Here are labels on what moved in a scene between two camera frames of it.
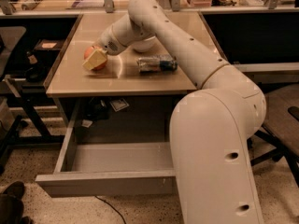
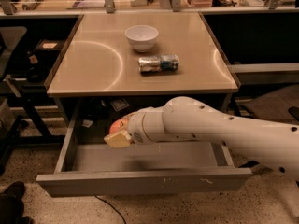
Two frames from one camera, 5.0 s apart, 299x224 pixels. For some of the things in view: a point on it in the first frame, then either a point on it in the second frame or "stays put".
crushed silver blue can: (160, 63) stays put
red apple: (89, 51) → (119, 125)
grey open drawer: (102, 169) stays put
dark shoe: (11, 205) stays put
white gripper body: (107, 42) → (135, 129)
